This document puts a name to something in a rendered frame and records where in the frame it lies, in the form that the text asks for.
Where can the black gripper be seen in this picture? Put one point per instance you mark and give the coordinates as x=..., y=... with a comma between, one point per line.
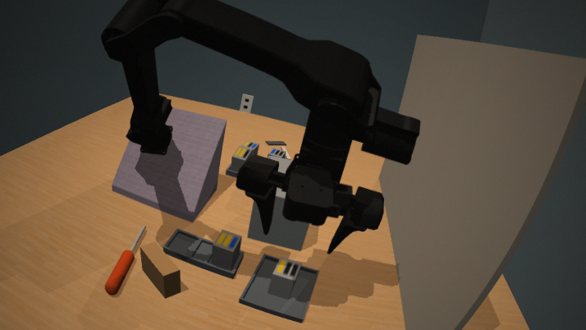
x=259, y=178

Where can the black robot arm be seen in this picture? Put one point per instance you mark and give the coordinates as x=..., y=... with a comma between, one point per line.
x=332, y=81

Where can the brown rectangular block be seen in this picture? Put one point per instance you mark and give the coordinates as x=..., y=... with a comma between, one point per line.
x=161, y=271

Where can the red screwdriver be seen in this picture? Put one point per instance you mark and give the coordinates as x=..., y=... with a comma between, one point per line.
x=121, y=269

